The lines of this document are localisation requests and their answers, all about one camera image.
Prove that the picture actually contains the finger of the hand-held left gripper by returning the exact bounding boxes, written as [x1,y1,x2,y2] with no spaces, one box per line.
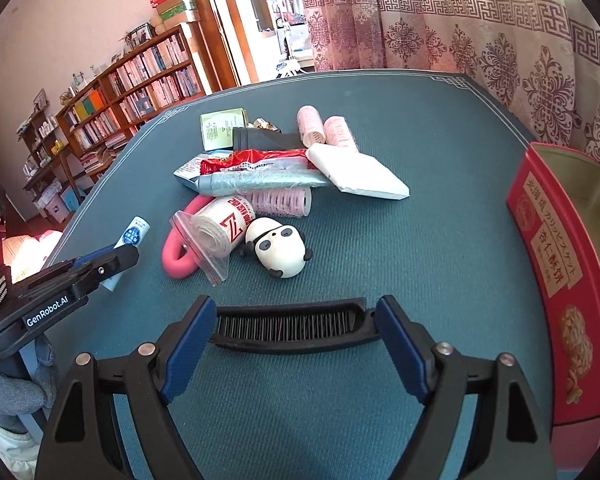
[65,247,118,273]
[70,249,140,301]

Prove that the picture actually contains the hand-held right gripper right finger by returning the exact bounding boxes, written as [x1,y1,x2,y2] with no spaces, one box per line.
[375,295,558,480]

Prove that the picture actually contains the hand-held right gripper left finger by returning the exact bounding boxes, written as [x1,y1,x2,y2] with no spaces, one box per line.
[34,295,218,480]

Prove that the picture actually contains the white blue lip balm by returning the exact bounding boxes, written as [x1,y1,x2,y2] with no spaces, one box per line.
[100,216,152,292]

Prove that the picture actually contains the pink foam curler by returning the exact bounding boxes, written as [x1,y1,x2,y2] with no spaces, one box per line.
[161,196,216,278]

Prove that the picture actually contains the black comb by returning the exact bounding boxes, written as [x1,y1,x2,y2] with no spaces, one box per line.
[212,297,381,356]

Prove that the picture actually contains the blue white box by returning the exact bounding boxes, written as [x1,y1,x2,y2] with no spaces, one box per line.
[174,154,216,192]

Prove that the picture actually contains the white roll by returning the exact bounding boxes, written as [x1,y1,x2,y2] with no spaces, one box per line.
[170,196,257,287]

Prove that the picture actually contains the white panda toy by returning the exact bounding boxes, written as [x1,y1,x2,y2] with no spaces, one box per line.
[237,217,313,279]

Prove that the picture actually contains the grey blue tube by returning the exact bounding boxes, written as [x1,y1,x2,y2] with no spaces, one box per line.
[196,167,333,197]

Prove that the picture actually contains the large pink hair roller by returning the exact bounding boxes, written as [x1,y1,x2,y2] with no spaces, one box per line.
[240,186,313,219]

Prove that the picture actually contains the red tin container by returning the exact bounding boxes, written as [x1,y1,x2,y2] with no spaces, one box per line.
[506,142,600,466]

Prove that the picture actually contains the person's left forearm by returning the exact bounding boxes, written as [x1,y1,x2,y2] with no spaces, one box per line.
[0,410,38,480]

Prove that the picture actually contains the person's left hand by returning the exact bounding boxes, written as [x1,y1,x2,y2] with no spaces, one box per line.
[0,335,57,432]

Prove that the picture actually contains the white storage box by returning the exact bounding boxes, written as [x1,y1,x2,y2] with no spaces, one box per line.
[36,189,67,222]

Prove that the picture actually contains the small wooden shelf unit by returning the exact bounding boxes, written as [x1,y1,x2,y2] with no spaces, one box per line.
[15,105,81,221]

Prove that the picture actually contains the wooden bookshelf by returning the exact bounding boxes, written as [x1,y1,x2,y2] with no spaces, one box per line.
[57,22,206,183]

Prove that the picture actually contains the red white packet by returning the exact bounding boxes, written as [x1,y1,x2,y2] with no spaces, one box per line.
[200,147,311,173]

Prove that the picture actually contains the white tissue packet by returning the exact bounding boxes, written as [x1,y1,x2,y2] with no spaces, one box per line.
[306,142,411,202]

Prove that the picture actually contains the black tube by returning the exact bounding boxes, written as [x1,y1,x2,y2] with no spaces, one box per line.
[231,127,308,153]

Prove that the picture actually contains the rows of books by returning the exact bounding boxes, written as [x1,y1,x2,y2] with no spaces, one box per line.
[62,35,203,161]

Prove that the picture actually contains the beige box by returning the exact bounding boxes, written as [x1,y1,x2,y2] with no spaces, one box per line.
[150,10,202,36]

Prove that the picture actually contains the green gift box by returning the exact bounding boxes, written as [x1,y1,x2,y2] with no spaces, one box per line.
[156,0,198,17]

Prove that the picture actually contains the patterned pink curtain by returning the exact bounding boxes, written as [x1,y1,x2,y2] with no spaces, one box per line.
[300,0,600,196]

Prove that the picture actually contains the photo frame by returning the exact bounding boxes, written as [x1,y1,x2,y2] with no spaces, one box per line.
[130,22,157,47]

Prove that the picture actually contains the wooden door frame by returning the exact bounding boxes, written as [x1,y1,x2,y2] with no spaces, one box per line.
[180,0,255,95]

